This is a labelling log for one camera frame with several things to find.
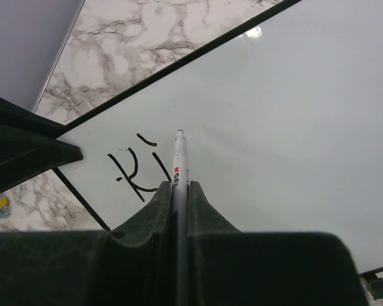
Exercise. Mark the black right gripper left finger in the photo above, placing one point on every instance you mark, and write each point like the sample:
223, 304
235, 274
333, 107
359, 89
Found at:
129, 265

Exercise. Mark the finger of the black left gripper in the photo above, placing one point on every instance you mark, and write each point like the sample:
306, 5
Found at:
29, 145

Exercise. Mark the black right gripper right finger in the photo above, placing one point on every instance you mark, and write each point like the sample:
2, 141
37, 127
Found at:
229, 267

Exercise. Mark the silver whiteboard marker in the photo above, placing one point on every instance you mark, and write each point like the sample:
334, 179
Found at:
180, 183

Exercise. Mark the white framed whiteboard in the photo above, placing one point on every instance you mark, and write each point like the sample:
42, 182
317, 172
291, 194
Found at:
283, 119

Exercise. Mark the yellow small object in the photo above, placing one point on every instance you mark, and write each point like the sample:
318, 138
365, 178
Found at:
4, 207

